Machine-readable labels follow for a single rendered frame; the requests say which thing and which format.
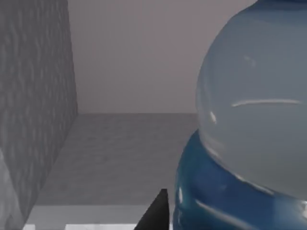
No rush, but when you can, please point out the clear bottle with blue label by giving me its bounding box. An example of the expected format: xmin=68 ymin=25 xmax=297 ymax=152
xmin=173 ymin=0 xmax=307 ymax=230

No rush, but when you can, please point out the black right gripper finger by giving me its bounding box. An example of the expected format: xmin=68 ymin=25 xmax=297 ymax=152
xmin=134 ymin=188 xmax=170 ymax=230

